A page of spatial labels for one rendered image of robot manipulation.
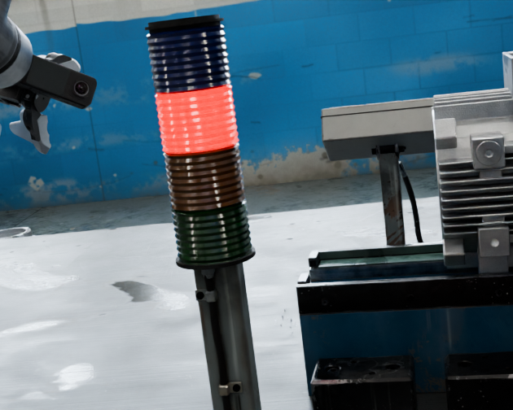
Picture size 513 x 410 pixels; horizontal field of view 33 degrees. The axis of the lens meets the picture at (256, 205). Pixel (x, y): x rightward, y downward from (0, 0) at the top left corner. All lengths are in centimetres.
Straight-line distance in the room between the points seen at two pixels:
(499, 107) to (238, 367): 39
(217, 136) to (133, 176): 606
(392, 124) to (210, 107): 55
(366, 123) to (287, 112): 530
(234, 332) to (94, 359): 50
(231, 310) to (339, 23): 577
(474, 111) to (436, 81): 556
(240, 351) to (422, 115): 56
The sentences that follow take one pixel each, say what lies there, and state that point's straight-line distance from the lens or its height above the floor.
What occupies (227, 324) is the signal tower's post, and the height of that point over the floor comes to 98.
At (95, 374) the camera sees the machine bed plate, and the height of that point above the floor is 80.
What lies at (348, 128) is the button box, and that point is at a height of 106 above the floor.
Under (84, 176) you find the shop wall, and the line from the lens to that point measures 680.
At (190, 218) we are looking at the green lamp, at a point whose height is 107.
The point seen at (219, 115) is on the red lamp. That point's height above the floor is 114.
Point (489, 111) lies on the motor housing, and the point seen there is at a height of 109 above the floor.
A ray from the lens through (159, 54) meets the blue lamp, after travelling 64.
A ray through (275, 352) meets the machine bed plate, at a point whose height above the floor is 80.
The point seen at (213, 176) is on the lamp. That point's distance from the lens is 64.
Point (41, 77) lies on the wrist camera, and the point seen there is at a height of 117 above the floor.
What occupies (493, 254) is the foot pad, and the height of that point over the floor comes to 96.
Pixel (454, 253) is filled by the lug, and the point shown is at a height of 96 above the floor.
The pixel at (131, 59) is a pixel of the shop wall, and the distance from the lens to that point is 659.
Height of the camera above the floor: 121
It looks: 12 degrees down
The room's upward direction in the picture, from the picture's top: 7 degrees counter-clockwise
